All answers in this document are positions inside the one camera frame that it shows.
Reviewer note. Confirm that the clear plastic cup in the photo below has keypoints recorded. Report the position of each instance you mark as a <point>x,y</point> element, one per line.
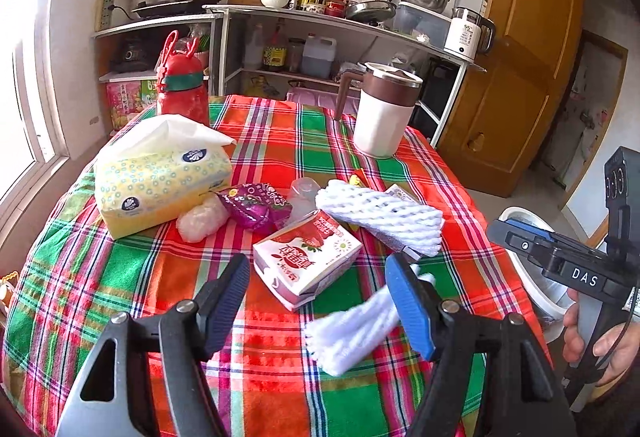
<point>302,197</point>

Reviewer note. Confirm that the pink plastic crate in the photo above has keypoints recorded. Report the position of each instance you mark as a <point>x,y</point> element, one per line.
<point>320,99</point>

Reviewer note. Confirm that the person's right hand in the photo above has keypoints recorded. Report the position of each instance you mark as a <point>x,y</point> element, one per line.
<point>620,352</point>

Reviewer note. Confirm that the white jerry can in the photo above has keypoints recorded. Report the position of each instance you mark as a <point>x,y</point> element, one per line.
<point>319,57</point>

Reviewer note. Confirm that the black round cooker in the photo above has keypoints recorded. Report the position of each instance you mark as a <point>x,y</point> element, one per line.
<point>132,54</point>

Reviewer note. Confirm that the purple snack wrapper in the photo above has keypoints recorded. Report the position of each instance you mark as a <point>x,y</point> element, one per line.
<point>252,207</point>

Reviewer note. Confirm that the frying pan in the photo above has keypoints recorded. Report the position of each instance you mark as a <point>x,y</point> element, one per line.
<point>370,9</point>

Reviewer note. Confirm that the brown and white mug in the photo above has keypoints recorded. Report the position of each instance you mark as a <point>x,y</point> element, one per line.
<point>382,122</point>

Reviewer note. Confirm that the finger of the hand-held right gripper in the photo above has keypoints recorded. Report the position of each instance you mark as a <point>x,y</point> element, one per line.
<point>520,247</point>
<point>530,228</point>

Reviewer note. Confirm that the doorway with wooden frame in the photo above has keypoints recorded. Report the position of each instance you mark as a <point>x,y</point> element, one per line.
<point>585,117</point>

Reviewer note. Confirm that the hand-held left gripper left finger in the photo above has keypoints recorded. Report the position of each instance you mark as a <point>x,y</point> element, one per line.
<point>227,302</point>

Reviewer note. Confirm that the white bowl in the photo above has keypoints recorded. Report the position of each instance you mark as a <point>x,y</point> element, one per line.
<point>275,0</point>

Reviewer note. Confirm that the wide white metal shelf rack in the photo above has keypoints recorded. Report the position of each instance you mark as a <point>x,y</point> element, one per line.
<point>300,15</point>

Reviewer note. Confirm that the soy sauce bottle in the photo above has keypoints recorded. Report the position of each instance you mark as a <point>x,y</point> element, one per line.
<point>275,52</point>

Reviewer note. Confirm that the white trash bin with liner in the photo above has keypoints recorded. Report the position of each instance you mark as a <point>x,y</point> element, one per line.
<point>535,297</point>

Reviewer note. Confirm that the red lidded jar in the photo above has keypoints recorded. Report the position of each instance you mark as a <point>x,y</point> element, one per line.
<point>336,6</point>

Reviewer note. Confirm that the yellow tissue pack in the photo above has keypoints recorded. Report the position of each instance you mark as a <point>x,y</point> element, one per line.
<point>160,187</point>

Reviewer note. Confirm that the narrow white metal shelf rack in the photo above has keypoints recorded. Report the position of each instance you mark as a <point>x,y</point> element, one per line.
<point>150,23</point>

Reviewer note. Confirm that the yellow and red snack packet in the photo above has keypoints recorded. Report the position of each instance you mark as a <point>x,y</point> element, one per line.
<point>359,178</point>

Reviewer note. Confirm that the clear plastic bag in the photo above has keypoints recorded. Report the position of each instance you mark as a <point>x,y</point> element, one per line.
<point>200,222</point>

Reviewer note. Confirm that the yellowed power strip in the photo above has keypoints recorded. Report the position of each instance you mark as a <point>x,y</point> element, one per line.
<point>105,9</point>

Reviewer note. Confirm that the strawberry milk carton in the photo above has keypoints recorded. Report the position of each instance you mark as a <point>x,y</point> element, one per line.
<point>305,262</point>

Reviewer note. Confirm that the red water bottle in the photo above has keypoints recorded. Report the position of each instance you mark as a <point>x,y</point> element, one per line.
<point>182,97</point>

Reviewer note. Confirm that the black induction cooker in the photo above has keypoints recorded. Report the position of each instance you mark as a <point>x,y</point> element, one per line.
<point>172,8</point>

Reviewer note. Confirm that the white electric kettle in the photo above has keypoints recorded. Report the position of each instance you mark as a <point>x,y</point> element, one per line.
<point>462,39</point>

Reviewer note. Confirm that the small white foam fruit net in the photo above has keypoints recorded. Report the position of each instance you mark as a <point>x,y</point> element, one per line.
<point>350,337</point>

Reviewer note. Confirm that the small white patterned sachet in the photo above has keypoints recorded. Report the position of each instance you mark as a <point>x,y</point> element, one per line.
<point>402,194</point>

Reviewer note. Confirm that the wooden door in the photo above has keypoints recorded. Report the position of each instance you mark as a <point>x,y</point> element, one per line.
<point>525,57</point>

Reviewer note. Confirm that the clear plastic storage box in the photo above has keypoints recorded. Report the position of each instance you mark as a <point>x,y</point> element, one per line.
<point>422,27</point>

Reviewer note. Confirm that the yellow oil bottle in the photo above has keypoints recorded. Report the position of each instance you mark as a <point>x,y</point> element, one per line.
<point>262,86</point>

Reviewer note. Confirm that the glass jar with dark contents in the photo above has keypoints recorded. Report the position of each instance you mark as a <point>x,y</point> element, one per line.
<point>296,57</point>

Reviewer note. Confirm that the large white foam fruit net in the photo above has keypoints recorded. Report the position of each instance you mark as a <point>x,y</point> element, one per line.
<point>385,222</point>

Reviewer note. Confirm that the pink printed box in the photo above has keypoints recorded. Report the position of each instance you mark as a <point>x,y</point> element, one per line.
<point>130,107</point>

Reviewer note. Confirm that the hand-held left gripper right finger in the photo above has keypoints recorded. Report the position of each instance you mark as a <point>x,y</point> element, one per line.
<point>410,302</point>

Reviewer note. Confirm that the black rectangular appliance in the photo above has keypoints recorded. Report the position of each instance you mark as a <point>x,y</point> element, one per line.
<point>445,84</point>

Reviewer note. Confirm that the white plastic jug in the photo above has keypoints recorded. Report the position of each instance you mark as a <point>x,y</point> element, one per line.
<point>255,49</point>

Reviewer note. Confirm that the window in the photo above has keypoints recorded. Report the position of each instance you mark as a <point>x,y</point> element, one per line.
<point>15,117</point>

